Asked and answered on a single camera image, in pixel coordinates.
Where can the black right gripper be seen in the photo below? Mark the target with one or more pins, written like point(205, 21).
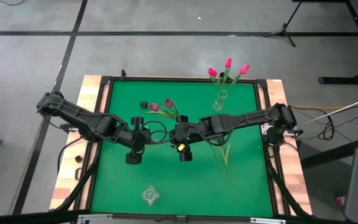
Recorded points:
point(183, 135)

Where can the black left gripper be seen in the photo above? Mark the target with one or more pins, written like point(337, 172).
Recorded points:
point(140, 140)

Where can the square clear glass vase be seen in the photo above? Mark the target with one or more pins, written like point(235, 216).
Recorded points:
point(150, 195)

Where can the light red artificial tulip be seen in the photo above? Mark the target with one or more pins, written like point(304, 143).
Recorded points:
point(228, 62)
point(212, 72)
point(244, 69)

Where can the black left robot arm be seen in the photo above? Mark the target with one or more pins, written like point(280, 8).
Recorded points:
point(73, 113)

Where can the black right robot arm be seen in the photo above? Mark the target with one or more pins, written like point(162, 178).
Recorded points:
point(244, 119)

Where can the tall clear glass vase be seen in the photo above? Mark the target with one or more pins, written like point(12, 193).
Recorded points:
point(217, 105)

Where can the green table mat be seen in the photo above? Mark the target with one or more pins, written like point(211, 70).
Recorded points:
point(120, 193)

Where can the small black knob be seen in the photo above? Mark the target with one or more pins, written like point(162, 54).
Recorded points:
point(78, 159)

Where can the black table clamp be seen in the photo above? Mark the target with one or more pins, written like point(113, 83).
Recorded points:
point(68, 127)

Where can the black bar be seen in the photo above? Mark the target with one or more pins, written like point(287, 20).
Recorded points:
point(26, 218)

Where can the black tripod stand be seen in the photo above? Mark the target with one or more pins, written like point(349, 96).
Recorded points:
point(283, 30)

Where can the black diagonal desk leg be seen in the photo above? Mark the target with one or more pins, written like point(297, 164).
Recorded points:
point(334, 154)

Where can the small pink item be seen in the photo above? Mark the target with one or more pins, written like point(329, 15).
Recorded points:
point(340, 201)

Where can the black rail post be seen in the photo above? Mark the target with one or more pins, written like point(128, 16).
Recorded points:
point(222, 74)
point(123, 74)

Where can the silver metal bracket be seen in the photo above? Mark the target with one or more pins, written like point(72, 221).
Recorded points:
point(267, 221)
point(95, 216)

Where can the black metal table frame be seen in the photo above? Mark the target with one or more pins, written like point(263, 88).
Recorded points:
point(261, 83)

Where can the black desk frame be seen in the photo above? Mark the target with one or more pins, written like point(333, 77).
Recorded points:
point(346, 80)

